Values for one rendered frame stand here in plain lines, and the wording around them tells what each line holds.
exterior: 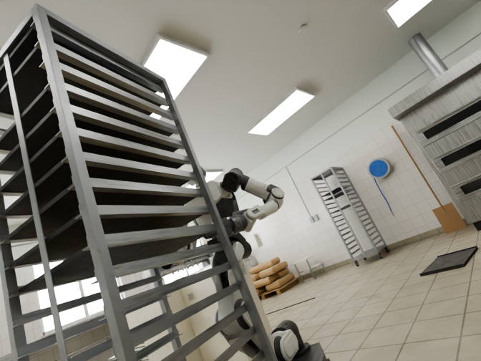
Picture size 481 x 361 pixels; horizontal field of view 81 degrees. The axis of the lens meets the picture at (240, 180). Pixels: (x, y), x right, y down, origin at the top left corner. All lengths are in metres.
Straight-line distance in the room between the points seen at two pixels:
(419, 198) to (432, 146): 1.36
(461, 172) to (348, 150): 2.20
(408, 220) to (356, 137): 1.83
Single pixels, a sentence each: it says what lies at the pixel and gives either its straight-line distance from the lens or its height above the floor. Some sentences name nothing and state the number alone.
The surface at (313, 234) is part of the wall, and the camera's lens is 6.73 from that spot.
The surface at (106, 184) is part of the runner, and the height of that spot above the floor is 1.14.
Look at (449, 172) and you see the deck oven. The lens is 4.83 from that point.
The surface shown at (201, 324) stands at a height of 0.45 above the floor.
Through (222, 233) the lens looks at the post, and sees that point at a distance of 1.27.
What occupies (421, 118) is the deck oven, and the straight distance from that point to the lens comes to 4.91.
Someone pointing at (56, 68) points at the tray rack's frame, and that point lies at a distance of 1.12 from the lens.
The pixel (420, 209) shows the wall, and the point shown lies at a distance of 5.95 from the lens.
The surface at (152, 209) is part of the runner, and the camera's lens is 1.04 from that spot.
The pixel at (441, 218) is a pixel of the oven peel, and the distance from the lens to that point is 5.65.
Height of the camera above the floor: 0.74
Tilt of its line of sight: 17 degrees up
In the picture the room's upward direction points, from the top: 24 degrees counter-clockwise
